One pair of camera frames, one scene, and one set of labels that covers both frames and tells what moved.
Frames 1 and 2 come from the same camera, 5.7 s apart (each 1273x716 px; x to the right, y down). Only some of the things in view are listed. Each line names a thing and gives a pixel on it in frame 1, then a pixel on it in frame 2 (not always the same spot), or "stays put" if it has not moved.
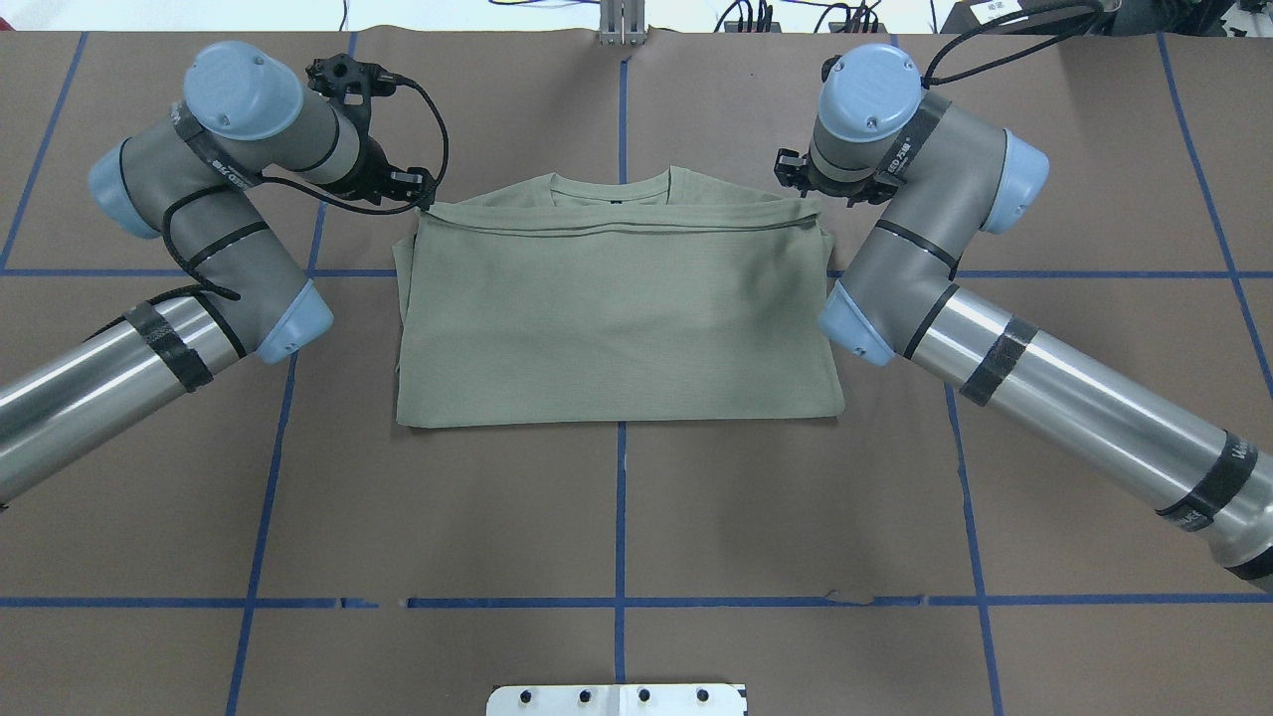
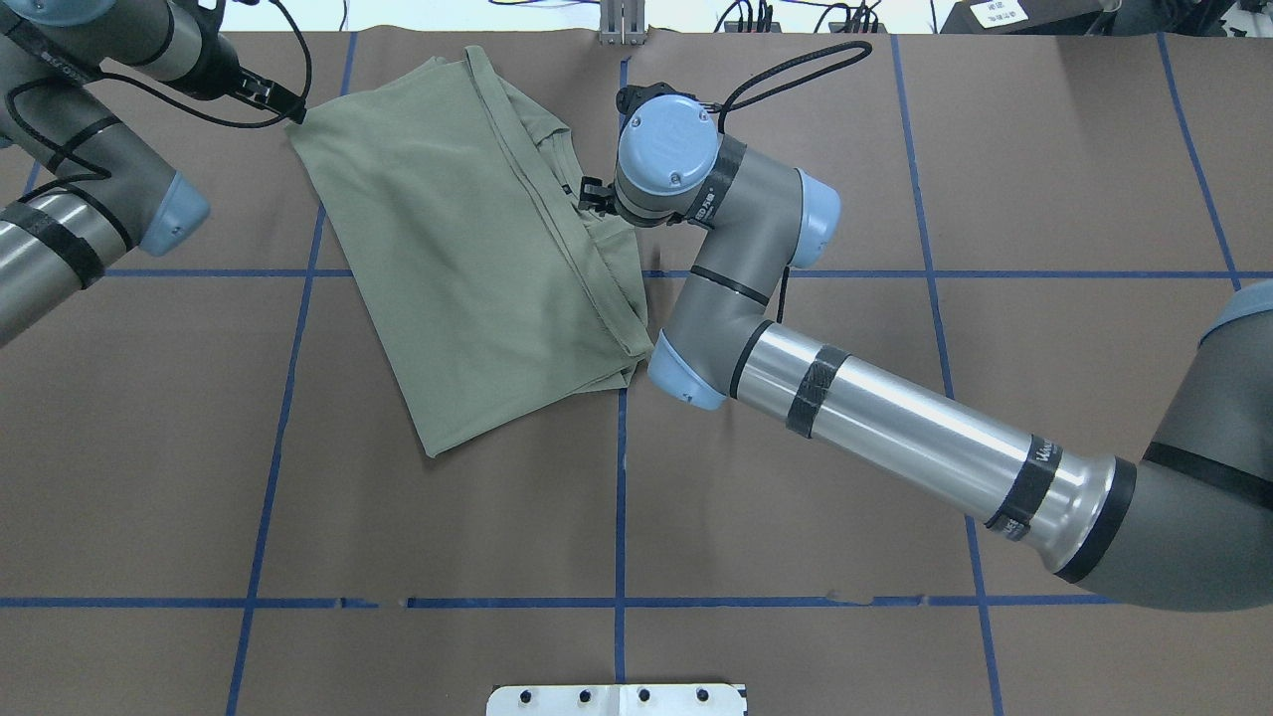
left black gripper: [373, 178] to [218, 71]
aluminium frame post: [623, 23] stays put
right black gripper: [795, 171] to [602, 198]
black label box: [1025, 17] stays put
